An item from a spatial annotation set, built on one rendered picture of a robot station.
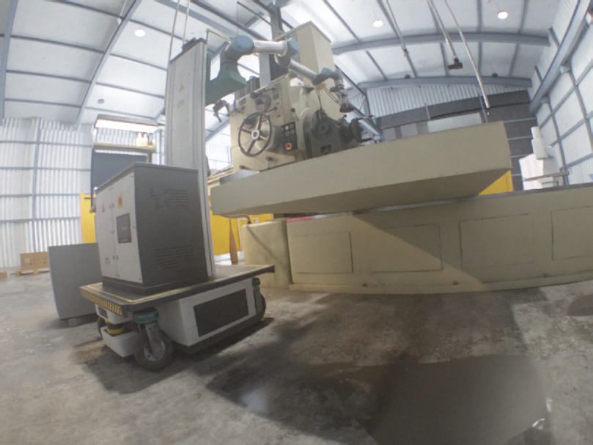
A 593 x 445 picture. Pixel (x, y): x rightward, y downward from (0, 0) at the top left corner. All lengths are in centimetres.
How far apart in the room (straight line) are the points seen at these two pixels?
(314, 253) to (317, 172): 143
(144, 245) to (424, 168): 97
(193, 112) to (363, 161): 113
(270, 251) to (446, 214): 148
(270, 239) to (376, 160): 180
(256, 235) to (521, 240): 211
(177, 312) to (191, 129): 97
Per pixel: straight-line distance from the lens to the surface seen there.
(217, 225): 502
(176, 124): 171
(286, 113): 232
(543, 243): 190
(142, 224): 109
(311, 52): 335
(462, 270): 183
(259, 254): 246
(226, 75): 164
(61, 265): 203
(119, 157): 362
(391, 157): 65
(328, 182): 70
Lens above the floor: 52
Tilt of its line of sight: 1 degrees up
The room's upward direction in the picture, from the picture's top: 6 degrees counter-clockwise
